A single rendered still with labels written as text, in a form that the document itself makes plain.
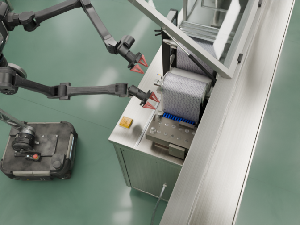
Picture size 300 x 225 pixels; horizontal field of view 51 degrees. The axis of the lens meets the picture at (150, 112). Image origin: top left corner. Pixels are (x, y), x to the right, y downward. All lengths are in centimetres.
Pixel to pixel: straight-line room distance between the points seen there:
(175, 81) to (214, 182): 69
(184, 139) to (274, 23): 86
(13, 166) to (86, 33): 202
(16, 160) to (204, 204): 207
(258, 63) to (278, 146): 157
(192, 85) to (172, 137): 35
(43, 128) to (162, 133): 148
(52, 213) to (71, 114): 104
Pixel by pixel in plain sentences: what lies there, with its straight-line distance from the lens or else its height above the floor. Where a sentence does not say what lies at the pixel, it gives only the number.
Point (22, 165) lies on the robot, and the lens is 301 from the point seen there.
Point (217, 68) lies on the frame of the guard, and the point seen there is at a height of 170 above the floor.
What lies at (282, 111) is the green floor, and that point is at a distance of 348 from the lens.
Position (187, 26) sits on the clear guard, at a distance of 139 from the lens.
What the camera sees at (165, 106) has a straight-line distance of 198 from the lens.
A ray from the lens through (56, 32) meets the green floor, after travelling 441.
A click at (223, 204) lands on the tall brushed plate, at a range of 135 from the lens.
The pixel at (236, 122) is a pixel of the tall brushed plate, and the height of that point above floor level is 144.
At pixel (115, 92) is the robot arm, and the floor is 121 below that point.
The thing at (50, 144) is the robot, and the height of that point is 26.
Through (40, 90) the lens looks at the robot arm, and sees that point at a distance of 200.
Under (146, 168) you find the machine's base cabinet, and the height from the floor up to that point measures 63.
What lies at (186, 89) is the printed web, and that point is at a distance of 181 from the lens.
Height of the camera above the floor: 271
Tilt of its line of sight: 55 degrees down
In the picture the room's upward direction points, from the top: 6 degrees counter-clockwise
